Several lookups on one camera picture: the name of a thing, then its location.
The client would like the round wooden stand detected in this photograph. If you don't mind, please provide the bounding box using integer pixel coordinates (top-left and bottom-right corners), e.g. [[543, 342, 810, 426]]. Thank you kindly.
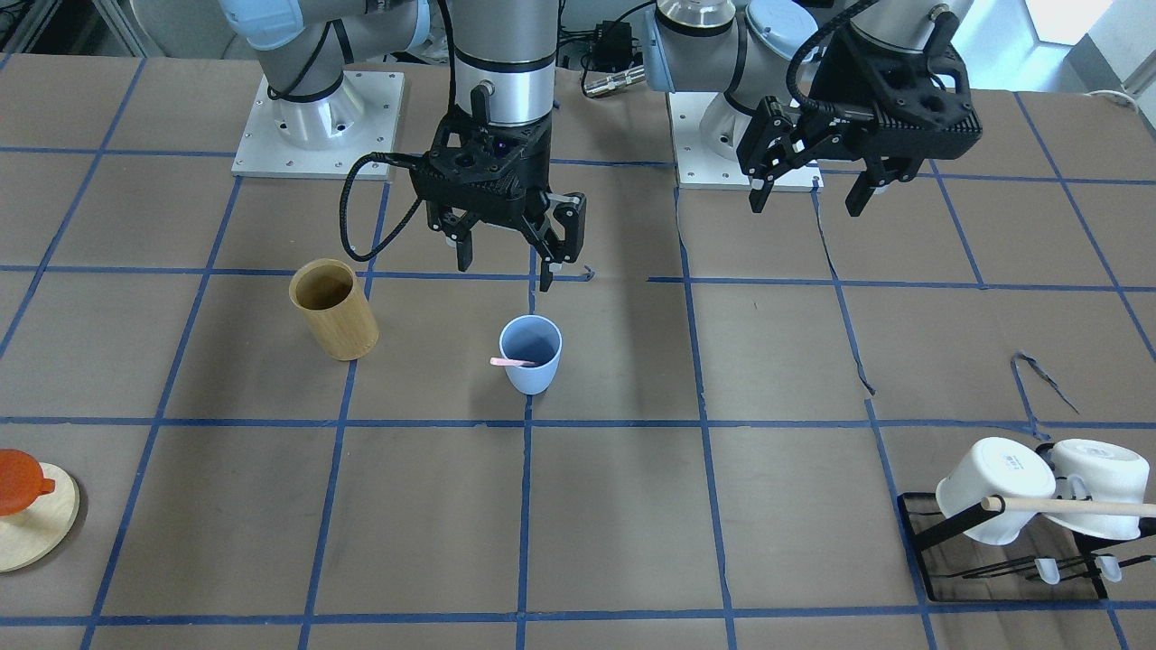
[[1, 461, 81, 573]]

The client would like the light blue plastic cup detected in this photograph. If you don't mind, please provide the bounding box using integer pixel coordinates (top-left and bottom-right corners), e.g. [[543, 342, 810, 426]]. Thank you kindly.
[[499, 313, 563, 396]]

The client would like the pink chopstick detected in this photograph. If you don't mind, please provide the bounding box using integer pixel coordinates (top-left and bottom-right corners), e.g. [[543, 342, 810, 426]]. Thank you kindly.
[[489, 357, 540, 367]]

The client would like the white mug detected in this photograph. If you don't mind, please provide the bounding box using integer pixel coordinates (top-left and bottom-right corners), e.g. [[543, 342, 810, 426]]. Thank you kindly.
[[936, 437, 1055, 517], [1045, 440, 1151, 542]]

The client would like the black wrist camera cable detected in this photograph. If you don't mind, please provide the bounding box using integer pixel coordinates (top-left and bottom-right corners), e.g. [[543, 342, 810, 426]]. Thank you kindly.
[[784, 0, 881, 115]]

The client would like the orange object on stand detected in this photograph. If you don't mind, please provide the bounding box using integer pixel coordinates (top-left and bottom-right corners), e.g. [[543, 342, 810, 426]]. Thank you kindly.
[[1, 449, 55, 517]]

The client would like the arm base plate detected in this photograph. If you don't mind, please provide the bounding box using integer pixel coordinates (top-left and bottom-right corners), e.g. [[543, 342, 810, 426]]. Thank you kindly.
[[231, 71, 406, 180], [667, 90, 825, 192]]

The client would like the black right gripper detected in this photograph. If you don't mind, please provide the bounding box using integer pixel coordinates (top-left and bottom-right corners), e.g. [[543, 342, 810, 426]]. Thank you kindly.
[[424, 190, 587, 291]]

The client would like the white mug outer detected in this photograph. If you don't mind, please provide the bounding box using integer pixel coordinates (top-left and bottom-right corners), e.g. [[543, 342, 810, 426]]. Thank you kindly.
[[1045, 440, 1151, 542]]

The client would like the bamboo cylinder holder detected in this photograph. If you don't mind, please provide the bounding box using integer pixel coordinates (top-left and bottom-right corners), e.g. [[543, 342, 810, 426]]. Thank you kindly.
[[289, 258, 379, 361]]

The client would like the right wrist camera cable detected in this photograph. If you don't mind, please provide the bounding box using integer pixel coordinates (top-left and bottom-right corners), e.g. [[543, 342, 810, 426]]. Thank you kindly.
[[339, 152, 430, 265]]

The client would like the wooden rack dowel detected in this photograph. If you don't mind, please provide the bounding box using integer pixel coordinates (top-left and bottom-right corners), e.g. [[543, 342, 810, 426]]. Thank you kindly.
[[978, 495, 1156, 518]]

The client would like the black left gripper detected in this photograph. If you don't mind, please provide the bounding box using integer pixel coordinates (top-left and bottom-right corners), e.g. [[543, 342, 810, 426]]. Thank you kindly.
[[736, 97, 929, 217]]

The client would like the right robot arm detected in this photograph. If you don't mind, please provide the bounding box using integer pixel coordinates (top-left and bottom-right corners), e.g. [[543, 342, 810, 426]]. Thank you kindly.
[[218, 1, 586, 291]]

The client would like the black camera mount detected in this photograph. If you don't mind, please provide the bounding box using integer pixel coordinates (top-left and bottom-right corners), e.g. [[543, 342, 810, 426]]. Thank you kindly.
[[808, 1, 983, 160], [409, 108, 553, 205]]

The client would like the white mug inner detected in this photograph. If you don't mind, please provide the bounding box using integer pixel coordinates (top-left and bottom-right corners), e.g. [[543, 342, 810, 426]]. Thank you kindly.
[[936, 437, 1055, 517]]

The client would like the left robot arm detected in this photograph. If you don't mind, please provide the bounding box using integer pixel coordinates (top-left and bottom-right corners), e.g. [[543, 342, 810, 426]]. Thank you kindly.
[[643, 1, 983, 217]]

